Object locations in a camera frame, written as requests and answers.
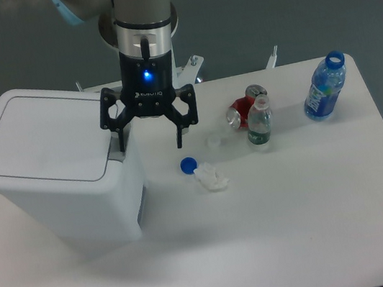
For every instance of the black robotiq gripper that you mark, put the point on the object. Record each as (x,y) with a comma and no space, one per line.
(149,86)

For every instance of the white push-button trash can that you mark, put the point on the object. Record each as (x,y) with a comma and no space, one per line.
(60,167)

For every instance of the crushed red soda can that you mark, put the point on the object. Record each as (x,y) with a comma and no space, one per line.
(237,113)

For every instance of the blue bottle cap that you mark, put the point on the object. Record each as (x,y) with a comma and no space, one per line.
(188,165)

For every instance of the crumpled white tissue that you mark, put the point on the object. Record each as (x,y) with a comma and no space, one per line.
(210,177)

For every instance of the clear green-label bottle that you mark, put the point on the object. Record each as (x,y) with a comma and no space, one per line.
(259,121)

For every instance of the blue plastic water bottle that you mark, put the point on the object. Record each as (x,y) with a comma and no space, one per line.
(326,84)

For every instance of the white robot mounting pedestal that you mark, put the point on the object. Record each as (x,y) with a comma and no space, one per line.
(187,69)

